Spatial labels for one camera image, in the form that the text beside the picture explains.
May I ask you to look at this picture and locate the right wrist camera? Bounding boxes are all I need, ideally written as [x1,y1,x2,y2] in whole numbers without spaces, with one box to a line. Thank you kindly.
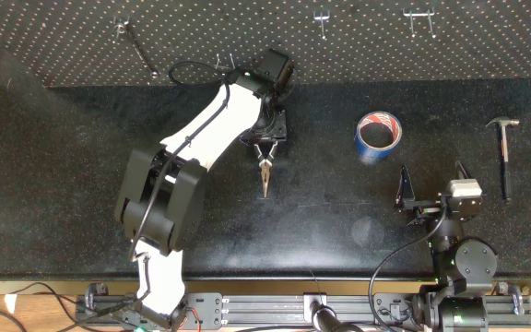
[444,178,484,201]

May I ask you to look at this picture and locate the mounting rail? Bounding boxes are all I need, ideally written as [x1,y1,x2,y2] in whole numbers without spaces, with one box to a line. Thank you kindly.
[75,280,531,332]

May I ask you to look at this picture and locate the pliers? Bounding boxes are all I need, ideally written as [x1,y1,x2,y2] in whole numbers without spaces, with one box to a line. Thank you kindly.
[253,140,279,199]

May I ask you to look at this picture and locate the hammer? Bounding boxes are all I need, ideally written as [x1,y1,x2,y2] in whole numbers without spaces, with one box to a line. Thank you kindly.
[485,116,521,205]

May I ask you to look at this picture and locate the metal hook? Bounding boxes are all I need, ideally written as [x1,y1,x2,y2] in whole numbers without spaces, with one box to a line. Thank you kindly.
[313,10,332,41]
[112,16,131,45]
[401,7,438,40]
[213,52,238,71]

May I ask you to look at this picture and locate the roll of blue tape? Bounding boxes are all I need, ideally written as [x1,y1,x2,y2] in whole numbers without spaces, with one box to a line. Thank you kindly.
[353,110,404,164]

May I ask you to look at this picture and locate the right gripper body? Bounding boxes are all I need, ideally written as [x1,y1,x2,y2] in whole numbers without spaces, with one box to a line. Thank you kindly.
[394,196,447,226]

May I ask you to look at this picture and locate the black pegboard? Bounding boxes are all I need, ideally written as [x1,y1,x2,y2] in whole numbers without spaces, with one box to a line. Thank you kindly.
[0,0,531,89]

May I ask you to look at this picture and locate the wrench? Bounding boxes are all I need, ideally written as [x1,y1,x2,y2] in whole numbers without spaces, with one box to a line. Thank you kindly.
[115,20,161,80]

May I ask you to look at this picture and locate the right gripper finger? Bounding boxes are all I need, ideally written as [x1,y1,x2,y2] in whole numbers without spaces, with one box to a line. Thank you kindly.
[395,164,417,207]
[454,160,473,182]

